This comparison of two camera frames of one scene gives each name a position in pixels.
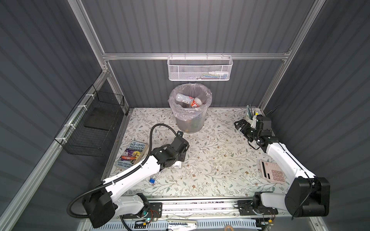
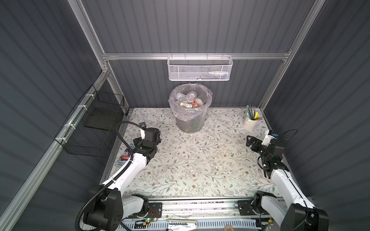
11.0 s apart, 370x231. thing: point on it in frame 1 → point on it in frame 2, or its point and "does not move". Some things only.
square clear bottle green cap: (177, 165) → (185, 105)
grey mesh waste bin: (193, 125) does not move
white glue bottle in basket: (218, 72) does not move
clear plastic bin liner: (183, 110) does not move
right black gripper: (243, 121) → (258, 143)
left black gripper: (182, 158) → (138, 143)
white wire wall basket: (199, 68) does not move
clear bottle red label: (196, 102) does not move
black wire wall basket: (89, 129) does not move
